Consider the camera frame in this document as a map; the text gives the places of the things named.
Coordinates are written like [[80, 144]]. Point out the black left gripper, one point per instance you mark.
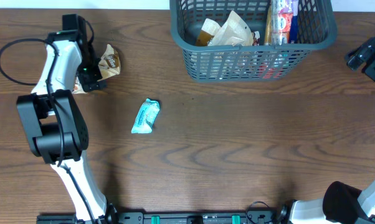
[[86, 74]]

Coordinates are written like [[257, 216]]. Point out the grey plastic basket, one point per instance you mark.
[[316, 30]]

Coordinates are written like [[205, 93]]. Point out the teal wet wipes pack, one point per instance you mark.
[[146, 117]]

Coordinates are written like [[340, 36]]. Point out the tissue pack multipack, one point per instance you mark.
[[284, 22]]

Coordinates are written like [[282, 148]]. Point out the orange capped snack tube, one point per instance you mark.
[[269, 67]]

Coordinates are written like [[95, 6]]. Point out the beige nut snack bag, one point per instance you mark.
[[210, 28]]

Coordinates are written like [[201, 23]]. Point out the beige brown nut bag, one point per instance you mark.
[[234, 32]]

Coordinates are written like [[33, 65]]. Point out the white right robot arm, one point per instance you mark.
[[341, 203]]

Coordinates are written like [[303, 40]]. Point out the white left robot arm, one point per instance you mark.
[[57, 132]]

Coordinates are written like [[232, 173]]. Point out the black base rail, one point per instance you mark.
[[261, 216]]

